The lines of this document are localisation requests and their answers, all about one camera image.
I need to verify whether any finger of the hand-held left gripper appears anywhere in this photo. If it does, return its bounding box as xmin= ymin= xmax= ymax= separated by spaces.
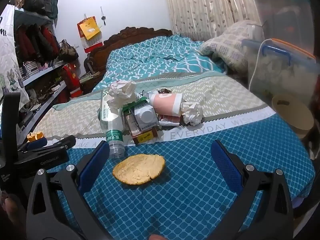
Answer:
xmin=46 ymin=134 xmax=77 ymax=153
xmin=17 ymin=137 xmax=48 ymax=153

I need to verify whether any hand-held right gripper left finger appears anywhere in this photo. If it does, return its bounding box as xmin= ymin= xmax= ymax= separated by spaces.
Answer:
xmin=26 ymin=140 xmax=115 ymax=240

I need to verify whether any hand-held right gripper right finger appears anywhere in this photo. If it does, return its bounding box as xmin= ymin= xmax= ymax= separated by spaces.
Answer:
xmin=197 ymin=140 xmax=294 ymax=240

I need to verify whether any small orange peel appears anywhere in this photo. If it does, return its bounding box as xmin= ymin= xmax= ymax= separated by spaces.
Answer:
xmin=27 ymin=131 xmax=45 ymax=143

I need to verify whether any clear plastic water bottle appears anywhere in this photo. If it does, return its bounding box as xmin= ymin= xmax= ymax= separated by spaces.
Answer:
xmin=99 ymin=89 xmax=126 ymax=159

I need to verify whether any large orange peel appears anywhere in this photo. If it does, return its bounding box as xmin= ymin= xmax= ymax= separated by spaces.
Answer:
xmin=112 ymin=154 xmax=166 ymax=186

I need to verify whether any beige trash bin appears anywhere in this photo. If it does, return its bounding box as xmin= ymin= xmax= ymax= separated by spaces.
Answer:
xmin=271 ymin=94 xmax=315 ymax=141

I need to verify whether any pink paper cup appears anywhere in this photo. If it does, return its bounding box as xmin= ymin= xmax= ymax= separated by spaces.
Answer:
xmin=149 ymin=92 xmax=184 ymax=118

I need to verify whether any person's left hand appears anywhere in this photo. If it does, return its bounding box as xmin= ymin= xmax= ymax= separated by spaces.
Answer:
xmin=0 ymin=196 xmax=27 ymax=233

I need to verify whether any blue and beige bed sheet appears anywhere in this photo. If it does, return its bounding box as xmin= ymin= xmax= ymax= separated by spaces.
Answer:
xmin=32 ymin=70 xmax=315 ymax=240

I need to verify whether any red cigarette box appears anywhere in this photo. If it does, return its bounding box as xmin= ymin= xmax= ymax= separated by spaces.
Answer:
xmin=129 ymin=127 xmax=161 ymax=146

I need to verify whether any grey storage shelf rack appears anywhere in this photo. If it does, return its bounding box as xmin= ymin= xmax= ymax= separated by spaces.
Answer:
xmin=12 ymin=5 xmax=81 ymax=133

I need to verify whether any small crumpled white tissue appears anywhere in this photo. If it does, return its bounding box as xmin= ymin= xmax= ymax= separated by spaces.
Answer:
xmin=181 ymin=101 xmax=203 ymax=126

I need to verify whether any red gift bag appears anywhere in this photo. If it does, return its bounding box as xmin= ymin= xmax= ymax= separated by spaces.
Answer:
xmin=62 ymin=63 xmax=82 ymax=99

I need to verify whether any red and white packet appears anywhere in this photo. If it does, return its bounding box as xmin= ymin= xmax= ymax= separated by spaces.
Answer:
xmin=158 ymin=114 xmax=181 ymax=127

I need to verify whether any white carton with cap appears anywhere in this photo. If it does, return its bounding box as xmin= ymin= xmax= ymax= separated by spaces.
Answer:
xmin=132 ymin=104 xmax=160 ymax=131

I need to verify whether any white printed tote bag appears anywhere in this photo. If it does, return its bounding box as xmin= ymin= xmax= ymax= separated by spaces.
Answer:
xmin=0 ymin=3 xmax=30 ymax=105

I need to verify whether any large crumpled white tissue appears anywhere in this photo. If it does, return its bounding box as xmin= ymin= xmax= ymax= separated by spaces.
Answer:
xmin=107 ymin=79 xmax=137 ymax=111

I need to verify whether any clear storage box orange lid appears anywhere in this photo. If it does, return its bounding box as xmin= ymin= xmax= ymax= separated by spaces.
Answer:
xmin=241 ymin=38 xmax=320 ymax=103

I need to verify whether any folded grey patterned blanket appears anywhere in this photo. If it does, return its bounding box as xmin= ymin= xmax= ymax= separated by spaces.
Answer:
xmin=201 ymin=20 xmax=261 ymax=73

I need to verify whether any teal patterned quilt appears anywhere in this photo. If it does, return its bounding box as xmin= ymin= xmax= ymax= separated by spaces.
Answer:
xmin=92 ymin=34 xmax=227 ymax=93

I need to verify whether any carved wooden headboard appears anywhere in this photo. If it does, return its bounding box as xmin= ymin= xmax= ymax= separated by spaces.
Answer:
xmin=83 ymin=27 xmax=173 ymax=93

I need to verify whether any beige leaf print curtain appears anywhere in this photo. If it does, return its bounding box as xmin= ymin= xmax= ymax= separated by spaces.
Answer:
xmin=162 ymin=0 xmax=261 ymax=41

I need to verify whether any clear storage box teal lid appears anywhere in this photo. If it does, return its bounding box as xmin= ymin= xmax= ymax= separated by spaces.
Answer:
xmin=248 ymin=0 xmax=312 ymax=46

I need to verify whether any white cable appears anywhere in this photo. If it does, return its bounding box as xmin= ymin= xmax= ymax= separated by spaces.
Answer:
xmin=248 ymin=38 xmax=273 ymax=88

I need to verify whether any red and yellow wall calendar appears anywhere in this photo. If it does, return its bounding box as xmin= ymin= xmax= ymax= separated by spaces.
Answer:
xmin=77 ymin=16 xmax=104 ymax=53

